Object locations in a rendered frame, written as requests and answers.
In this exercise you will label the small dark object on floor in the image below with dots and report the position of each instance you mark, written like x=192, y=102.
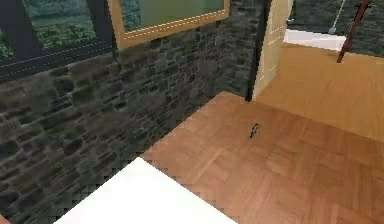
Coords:
x=254, y=130

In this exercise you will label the white bed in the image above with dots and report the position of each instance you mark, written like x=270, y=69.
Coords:
x=313, y=38

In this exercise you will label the dark red wooden pole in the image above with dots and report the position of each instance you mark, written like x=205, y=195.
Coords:
x=353, y=30

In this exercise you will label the pale wooden room door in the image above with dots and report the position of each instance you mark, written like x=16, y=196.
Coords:
x=271, y=50

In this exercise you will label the dark framed window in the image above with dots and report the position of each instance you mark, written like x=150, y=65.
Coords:
x=60, y=33

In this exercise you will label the white table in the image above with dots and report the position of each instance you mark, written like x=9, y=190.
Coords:
x=143, y=200

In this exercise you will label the wood framed picture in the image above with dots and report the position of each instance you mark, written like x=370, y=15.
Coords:
x=173, y=15

